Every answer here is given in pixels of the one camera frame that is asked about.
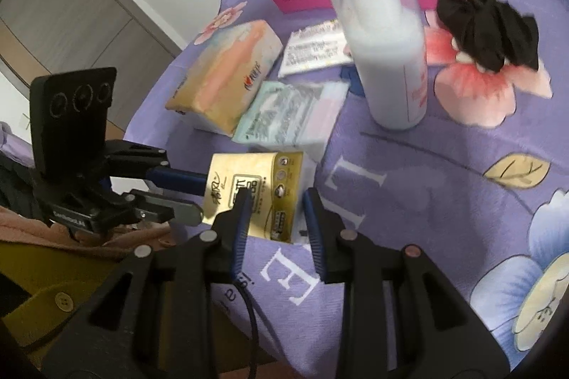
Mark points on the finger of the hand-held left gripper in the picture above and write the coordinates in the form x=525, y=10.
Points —
x=173, y=210
x=178, y=180

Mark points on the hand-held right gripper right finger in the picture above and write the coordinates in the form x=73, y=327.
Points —
x=318, y=236

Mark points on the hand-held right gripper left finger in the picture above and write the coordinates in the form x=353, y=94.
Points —
x=242, y=223

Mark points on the gold tissue pack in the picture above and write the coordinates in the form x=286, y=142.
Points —
x=262, y=183

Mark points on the pastel tissue pack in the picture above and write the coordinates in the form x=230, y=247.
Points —
x=222, y=72

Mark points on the green wet wipe packet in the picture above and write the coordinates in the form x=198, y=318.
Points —
x=284, y=112

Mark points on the white lotion bottle red label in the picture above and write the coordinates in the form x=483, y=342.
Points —
x=386, y=72

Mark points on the white printed tissue packet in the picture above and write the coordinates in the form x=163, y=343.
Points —
x=311, y=50

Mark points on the person's left forearm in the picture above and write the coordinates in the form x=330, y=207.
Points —
x=26, y=228

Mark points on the purple bundled cloth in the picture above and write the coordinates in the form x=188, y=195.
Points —
x=13, y=139

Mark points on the dark cloth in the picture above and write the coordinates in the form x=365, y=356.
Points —
x=17, y=188

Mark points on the purple floral bedsheet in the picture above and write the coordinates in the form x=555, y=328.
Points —
x=400, y=192

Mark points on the grey brown door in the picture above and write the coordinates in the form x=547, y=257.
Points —
x=66, y=28

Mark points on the yellow buttoned garment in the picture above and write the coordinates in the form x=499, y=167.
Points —
x=35, y=285

